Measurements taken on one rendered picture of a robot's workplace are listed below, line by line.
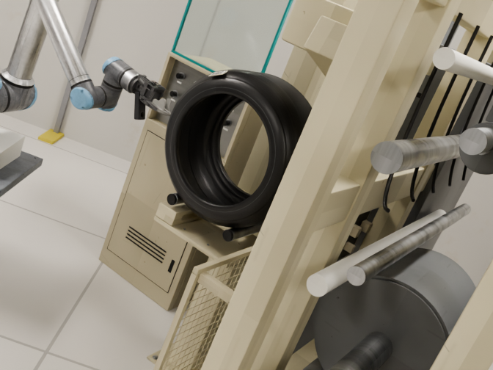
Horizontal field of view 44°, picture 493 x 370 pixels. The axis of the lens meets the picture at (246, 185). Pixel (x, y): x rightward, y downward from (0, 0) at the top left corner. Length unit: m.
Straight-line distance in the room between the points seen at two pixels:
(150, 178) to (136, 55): 1.96
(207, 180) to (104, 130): 2.84
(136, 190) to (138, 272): 0.46
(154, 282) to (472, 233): 3.12
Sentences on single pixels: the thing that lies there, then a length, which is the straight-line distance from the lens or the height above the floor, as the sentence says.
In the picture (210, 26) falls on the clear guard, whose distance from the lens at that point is 3.15.
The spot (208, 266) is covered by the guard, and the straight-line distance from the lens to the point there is 1.75.
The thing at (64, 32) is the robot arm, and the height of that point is 1.30.
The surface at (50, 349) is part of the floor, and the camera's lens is 2.92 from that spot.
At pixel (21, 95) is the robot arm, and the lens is 2.99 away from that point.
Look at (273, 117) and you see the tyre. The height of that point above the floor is 1.37.
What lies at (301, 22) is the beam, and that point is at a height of 1.70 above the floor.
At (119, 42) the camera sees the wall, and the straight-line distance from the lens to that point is 5.13.
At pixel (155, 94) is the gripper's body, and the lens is 2.49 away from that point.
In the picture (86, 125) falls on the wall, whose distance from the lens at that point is 5.32.
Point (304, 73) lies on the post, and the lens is 2.47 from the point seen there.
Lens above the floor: 1.77
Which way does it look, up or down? 18 degrees down
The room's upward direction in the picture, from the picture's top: 22 degrees clockwise
